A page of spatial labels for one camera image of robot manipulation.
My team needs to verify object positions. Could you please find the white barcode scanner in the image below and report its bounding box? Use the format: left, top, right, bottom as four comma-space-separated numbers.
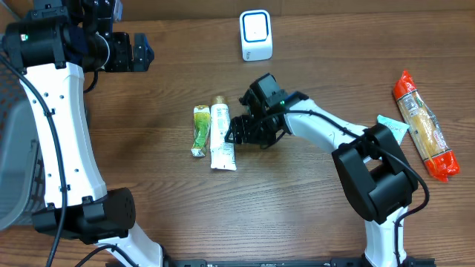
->
239, 10, 273, 62

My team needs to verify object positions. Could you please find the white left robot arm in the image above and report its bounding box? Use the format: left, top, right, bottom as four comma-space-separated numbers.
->
1, 0, 172, 266

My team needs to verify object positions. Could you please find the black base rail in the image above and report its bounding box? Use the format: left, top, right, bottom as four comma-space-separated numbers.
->
105, 257, 436, 267

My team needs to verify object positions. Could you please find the teal wet wipes pack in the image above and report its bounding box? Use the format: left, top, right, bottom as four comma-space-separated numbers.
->
376, 115, 410, 145

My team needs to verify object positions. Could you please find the grey plastic mesh basket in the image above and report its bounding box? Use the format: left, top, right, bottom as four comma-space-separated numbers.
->
0, 62, 90, 233

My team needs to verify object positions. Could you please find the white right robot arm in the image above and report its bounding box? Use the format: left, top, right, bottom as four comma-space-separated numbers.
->
224, 73, 419, 266

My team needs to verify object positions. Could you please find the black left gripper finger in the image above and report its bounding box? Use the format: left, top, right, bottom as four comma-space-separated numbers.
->
134, 33, 154, 56
133, 55, 154, 72

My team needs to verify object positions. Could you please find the green yellow sachet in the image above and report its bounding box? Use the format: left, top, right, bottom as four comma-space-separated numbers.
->
191, 105, 211, 157

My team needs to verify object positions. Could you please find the brown cardboard backboard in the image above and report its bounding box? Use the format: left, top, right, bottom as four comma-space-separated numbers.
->
0, 0, 475, 22

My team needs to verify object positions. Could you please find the white tube gold cap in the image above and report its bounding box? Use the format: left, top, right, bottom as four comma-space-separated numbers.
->
210, 96, 237, 171

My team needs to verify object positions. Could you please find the orange spaghetti pack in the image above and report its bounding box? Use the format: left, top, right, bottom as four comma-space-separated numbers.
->
393, 70, 460, 182

